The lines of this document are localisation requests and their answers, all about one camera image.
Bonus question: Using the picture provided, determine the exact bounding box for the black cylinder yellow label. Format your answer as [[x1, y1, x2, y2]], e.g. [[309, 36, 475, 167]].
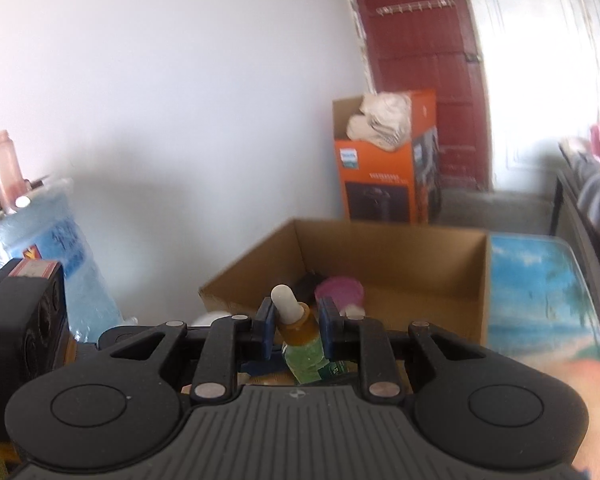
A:
[[290, 272, 326, 307]]

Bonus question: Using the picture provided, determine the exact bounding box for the pink bottle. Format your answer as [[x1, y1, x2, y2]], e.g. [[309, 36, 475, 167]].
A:
[[0, 130, 29, 211]]

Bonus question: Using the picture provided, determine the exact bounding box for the orange appliance box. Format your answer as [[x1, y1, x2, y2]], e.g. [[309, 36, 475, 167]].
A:
[[332, 89, 442, 224]]

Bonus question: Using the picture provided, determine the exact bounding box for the pink plastic lid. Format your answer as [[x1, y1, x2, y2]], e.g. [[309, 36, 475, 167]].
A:
[[314, 276, 365, 310]]

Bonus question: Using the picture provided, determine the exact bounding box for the dark red door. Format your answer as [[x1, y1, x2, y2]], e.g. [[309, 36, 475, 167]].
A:
[[354, 0, 491, 191]]

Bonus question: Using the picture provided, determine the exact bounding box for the blue water jug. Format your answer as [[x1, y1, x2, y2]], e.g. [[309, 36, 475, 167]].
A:
[[0, 176, 127, 344]]

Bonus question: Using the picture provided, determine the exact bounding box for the white pill bottle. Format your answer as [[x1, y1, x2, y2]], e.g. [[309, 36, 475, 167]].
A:
[[188, 310, 232, 328]]

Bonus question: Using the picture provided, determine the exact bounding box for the green dropper bottle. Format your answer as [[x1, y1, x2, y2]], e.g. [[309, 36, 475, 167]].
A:
[[270, 284, 348, 384]]

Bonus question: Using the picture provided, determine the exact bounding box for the beige crumpled cloth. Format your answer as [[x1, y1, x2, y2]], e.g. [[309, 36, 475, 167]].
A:
[[346, 92, 412, 153]]

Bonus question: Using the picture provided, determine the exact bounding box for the grey sofa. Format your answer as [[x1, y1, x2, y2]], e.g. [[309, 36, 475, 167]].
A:
[[550, 138, 600, 311]]

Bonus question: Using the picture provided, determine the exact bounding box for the white power adapter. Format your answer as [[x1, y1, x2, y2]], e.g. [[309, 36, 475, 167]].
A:
[[340, 304, 366, 320]]

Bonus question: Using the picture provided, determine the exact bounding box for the large brown cardboard box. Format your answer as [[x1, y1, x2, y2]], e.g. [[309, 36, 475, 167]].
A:
[[199, 219, 491, 344]]

